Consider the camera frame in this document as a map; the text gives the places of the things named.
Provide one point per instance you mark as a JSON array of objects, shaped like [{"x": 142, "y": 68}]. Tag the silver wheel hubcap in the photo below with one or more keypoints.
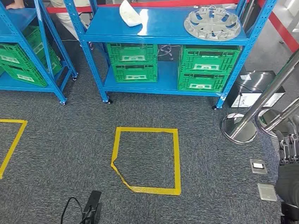
[{"x": 211, "y": 26}]

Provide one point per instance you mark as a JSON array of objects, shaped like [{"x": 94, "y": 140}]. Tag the blue metal shelf rack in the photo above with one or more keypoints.
[
  {"x": 18, "y": 21},
  {"x": 163, "y": 24}
]

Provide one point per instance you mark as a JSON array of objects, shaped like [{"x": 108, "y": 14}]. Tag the white plastic shell part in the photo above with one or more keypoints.
[{"x": 129, "y": 15}]

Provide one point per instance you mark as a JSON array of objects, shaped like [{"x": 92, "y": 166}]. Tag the red barrier belt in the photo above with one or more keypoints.
[
  {"x": 163, "y": 3},
  {"x": 280, "y": 29}
]

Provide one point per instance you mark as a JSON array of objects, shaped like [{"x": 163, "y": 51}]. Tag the glossy black box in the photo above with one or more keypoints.
[{"x": 254, "y": 82}]

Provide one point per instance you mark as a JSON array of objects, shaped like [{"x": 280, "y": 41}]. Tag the metal floor socket plate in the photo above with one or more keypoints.
[
  {"x": 266, "y": 192},
  {"x": 258, "y": 167}
]

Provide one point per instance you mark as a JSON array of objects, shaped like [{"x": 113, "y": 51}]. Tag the chrome stanchion post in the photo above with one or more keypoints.
[
  {"x": 248, "y": 14},
  {"x": 257, "y": 106},
  {"x": 282, "y": 116}
]

